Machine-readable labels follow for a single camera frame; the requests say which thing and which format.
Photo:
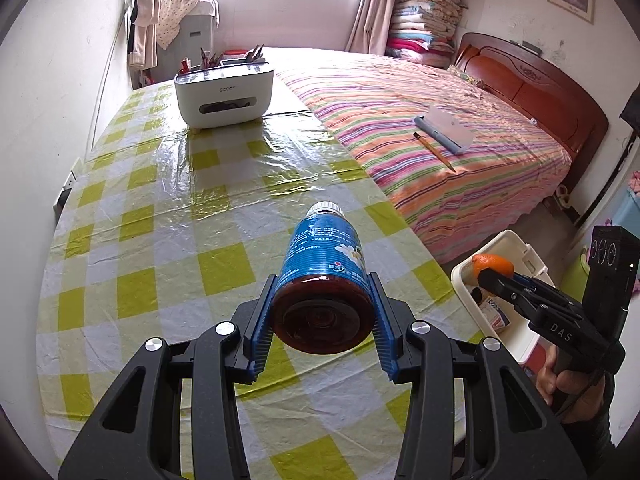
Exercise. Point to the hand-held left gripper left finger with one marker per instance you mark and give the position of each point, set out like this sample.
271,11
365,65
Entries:
260,325

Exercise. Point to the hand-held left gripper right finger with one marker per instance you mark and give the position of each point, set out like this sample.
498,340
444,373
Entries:
382,325

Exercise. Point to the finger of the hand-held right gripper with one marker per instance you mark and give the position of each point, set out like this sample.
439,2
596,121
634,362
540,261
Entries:
547,287
502,287

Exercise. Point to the orange peel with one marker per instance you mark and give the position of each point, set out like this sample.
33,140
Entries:
492,265

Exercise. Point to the cream plastic bin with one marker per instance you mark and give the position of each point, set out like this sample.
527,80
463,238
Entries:
525,340

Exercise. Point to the brown bottle blue label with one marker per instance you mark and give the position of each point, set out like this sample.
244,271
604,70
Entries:
320,260

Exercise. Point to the person's right hand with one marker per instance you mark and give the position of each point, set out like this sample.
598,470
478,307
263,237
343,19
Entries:
575,392

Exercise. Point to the green plastic bin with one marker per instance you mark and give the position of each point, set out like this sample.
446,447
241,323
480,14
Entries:
575,275

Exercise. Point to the red plastic stool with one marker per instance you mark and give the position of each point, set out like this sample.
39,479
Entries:
540,360

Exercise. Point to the light blue plastic container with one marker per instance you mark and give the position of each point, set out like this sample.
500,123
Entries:
627,215

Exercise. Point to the yellow pen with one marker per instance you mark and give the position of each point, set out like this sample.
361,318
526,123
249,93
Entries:
435,152

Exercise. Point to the white and blue case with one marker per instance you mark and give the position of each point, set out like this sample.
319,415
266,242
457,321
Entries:
447,130

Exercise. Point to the wooden bed headboard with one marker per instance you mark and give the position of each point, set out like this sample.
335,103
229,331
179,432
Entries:
545,95

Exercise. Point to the bed with striped sheet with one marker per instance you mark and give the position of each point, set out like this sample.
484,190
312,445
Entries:
425,110

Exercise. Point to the floral pillow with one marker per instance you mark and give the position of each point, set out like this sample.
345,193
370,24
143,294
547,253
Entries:
465,75

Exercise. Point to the black charger plug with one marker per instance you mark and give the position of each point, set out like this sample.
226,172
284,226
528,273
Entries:
64,200

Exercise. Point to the white desk organizer box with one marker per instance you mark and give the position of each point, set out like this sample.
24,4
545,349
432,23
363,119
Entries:
225,95

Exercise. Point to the small grey box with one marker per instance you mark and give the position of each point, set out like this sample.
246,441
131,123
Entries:
531,47

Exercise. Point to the red lidded container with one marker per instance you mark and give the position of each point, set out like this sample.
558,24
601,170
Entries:
235,55

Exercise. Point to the bunch of pens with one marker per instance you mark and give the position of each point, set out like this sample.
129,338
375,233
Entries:
207,57

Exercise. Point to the stack of folded quilts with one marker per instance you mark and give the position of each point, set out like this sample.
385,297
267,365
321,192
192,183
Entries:
425,25

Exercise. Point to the grey cabinet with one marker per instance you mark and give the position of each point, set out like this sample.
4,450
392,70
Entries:
192,45

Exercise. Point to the beige curtain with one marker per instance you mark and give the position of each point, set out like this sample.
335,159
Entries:
372,15

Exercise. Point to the beige hanging coat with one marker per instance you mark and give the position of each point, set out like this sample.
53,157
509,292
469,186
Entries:
142,25

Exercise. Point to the white spotted cloth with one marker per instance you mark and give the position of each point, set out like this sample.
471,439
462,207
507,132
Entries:
180,10

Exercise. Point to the wall socket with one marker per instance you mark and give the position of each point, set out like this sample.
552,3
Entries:
67,185

